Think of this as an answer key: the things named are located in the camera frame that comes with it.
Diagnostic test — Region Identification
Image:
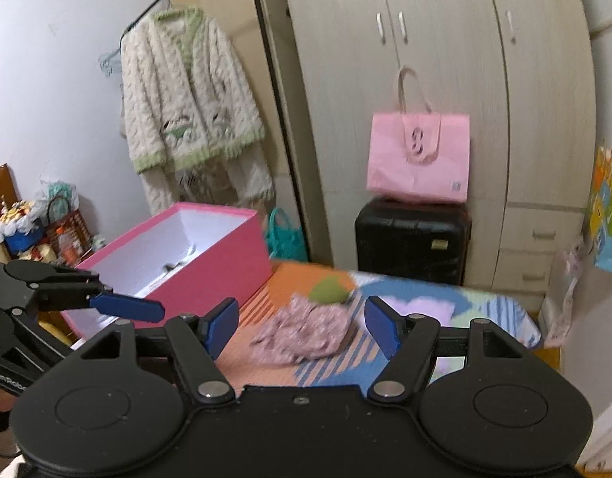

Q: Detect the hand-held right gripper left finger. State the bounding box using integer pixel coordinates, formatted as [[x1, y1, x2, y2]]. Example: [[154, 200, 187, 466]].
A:
[[79, 297, 241, 405]]

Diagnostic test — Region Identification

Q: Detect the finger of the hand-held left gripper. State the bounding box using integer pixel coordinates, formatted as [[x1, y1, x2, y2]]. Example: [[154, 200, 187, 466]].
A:
[[4, 259, 102, 287], [24, 279, 166, 322]]

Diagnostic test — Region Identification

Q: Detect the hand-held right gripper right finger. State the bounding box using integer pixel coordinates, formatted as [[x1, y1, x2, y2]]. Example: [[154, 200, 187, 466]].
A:
[[364, 296, 526, 404]]

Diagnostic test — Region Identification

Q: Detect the pink cardboard box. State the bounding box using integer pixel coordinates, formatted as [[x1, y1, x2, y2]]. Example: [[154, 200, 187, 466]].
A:
[[62, 202, 273, 342]]

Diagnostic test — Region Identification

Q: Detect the pink floral cloth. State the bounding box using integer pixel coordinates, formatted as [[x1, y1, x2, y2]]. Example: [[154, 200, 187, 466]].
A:
[[250, 295, 354, 366]]

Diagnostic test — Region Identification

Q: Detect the brown woven basket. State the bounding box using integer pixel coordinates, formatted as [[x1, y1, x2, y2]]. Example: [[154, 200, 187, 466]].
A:
[[46, 196, 94, 266]]

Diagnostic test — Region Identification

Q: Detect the purple plush cloth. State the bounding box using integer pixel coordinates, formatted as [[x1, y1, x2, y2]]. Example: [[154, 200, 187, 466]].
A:
[[380, 296, 458, 322]]

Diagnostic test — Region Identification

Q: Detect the white flower bouquet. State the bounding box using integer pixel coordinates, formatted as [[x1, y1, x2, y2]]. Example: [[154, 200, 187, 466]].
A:
[[0, 199, 44, 256]]

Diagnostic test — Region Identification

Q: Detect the green round puff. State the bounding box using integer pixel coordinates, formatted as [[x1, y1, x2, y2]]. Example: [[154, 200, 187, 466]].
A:
[[308, 279, 356, 306]]

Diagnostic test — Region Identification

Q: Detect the black suitcase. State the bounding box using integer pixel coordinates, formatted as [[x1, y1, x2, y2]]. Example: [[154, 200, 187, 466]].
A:
[[354, 196, 473, 287]]

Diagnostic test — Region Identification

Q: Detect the wooden headboard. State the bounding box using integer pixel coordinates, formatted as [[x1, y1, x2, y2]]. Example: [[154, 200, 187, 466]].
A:
[[0, 163, 21, 210]]

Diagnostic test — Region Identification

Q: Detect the orange patterned bed sheet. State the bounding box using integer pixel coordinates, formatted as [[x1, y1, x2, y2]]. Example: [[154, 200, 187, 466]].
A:
[[72, 259, 543, 389]]

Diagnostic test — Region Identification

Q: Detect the teal mesh bag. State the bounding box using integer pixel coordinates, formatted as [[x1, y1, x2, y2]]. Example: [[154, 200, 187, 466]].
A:
[[266, 208, 304, 261]]

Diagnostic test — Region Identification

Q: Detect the pink paper bag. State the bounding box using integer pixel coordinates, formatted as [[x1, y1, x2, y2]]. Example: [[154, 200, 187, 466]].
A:
[[366, 66, 471, 204]]

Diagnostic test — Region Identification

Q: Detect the white hanging plastic bag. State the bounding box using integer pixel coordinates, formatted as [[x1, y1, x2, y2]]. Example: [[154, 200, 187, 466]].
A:
[[544, 241, 585, 347]]

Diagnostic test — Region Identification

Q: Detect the cream green knit cardigan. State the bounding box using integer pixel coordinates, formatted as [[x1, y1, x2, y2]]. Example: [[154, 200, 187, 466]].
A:
[[121, 6, 277, 212]]

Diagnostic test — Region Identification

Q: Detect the beige wooden wardrobe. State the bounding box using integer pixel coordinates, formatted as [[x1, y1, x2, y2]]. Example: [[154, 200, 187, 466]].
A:
[[253, 0, 598, 310]]

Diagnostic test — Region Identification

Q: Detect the colourful cartoon gift bag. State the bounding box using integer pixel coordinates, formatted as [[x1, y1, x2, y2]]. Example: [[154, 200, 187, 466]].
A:
[[587, 127, 612, 277]]

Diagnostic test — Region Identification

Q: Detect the black clothes rail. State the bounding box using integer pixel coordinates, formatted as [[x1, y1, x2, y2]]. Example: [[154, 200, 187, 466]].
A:
[[121, 0, 209, 43]]

